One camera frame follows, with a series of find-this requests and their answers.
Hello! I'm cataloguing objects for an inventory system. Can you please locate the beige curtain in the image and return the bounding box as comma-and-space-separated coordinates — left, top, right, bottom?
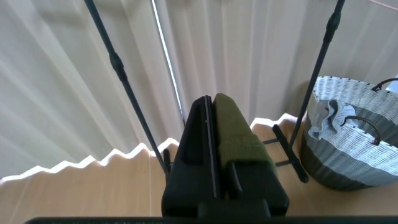
0, 0, 398, 180

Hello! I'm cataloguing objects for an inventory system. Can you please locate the white laundry basket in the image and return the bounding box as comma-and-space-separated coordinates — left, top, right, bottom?
299, 75, 398, 192

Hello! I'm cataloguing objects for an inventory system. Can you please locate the green printed shirt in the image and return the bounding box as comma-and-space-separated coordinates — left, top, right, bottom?
212, 92, 276, 171

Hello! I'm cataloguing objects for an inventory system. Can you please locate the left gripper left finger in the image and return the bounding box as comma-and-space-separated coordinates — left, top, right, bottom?
161, 95, 220, 218

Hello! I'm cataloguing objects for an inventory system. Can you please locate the pale grey garment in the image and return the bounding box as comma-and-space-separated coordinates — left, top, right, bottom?
307, 99, 359, 141

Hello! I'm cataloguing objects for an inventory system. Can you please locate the black clothes rack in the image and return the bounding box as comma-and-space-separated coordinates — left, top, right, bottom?
83, 0, 346, 184

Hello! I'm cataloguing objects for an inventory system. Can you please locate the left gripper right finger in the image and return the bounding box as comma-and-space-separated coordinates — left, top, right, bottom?
218, 159, 290, 217

